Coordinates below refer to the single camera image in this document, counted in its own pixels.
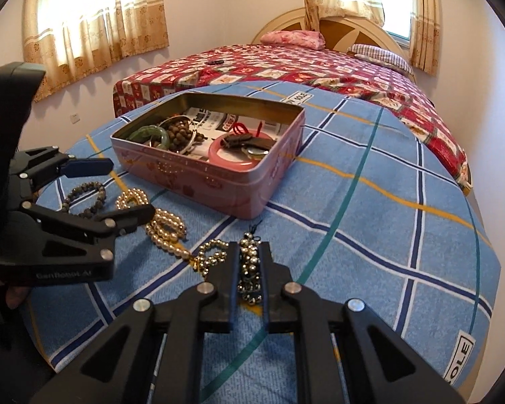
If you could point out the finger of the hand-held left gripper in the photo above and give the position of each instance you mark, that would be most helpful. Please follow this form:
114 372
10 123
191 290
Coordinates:
88 167
126 216

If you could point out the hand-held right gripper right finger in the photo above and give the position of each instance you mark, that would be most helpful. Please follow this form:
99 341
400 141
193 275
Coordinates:
267 269

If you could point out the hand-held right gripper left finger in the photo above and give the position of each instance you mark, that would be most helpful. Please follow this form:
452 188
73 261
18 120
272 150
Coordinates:
234 269

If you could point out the green jade bangle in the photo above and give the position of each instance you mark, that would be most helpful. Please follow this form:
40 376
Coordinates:
160 136

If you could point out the pink tin box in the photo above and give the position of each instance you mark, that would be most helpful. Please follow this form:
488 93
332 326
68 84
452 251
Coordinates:
202 185

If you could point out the thin silver bangle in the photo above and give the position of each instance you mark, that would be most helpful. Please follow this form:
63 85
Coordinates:
188 147

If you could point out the pink bangle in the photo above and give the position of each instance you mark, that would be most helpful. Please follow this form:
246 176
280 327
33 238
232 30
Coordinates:
231 163

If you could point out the person's left hand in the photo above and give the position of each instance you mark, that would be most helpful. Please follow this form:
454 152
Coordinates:
17 297

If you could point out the printed paper sheet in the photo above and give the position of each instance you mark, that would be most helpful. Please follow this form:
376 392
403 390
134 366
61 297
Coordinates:
219 120

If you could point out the wide beige floral curtain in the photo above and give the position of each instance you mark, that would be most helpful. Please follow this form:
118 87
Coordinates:
96 21

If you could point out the small black object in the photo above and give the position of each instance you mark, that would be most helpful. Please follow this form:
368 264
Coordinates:
214 63

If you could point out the red patchwork bedspread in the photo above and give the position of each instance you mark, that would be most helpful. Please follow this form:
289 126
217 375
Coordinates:
320 71

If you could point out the pink floral pillow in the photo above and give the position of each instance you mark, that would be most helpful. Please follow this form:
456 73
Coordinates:
294 38

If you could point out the striped pillow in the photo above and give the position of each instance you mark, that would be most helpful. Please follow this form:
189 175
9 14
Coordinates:
378 54

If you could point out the cream arched headboard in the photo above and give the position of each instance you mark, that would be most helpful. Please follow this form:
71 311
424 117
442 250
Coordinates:
341 29

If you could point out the window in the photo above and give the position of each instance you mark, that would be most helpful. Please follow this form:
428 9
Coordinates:
397 8

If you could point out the narrow beige floral curtain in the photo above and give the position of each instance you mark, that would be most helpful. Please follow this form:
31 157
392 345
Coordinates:
425 21

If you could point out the white wall socket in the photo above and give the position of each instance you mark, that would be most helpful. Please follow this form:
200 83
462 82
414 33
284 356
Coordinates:
74 118

